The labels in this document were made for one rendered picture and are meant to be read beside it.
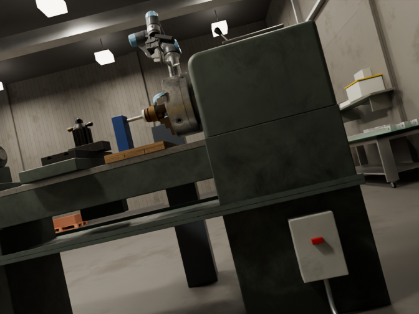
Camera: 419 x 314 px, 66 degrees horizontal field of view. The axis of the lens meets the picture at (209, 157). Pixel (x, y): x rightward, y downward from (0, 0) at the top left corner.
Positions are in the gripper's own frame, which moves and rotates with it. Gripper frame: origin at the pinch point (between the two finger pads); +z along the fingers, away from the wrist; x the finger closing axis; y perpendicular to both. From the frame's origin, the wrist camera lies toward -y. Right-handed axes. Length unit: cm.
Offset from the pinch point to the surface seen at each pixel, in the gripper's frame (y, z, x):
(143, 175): 16, 66, 7
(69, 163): 47, 56, 18
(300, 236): -47, 108, 5
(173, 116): -3.8, 42.8, 11.7
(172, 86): -6.9, 29.4, 16.1
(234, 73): -37, 36, 22
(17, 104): 722, -577, -704
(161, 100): 0.1, 33.8, 14.1
